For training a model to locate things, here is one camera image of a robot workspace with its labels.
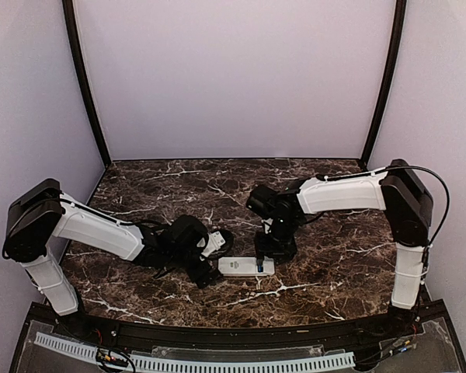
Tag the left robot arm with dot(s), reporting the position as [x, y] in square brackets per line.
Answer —
[45, 212]

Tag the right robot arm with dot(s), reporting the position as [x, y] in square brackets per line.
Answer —
[396, 190]

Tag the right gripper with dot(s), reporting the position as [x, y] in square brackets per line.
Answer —
[261, 246]

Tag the left black frame post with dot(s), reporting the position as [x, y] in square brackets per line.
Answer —
[83, 81]

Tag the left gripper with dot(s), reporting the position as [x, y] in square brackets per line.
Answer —
[195, 274]

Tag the black front rail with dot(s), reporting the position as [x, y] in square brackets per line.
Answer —
[364, 332]

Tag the right black frame post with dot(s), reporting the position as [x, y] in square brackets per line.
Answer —
[386, 82]

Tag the white cable duct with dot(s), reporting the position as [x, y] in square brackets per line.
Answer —
[141, 363]

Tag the black frame post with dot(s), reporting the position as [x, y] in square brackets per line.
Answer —
[83, 81]
[386, 82]

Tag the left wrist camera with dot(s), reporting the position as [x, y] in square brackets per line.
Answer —
[218, 244]

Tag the white remote control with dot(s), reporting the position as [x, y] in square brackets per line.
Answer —
[244, 267]

